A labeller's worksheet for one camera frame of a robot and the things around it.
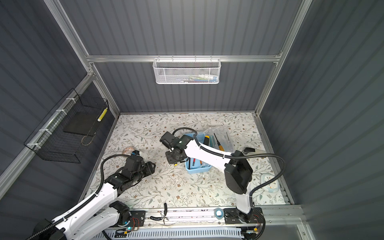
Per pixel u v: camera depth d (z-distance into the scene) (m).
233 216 0.72
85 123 0.72
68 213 0.44
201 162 0.92
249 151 0.95
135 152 0.75
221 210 0.76
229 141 0.90
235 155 0.49
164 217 0.74
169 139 0.63
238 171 0.46
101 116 0.81
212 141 0.88
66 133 0.73
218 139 0.92
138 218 0.72
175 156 0.69
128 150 0.99
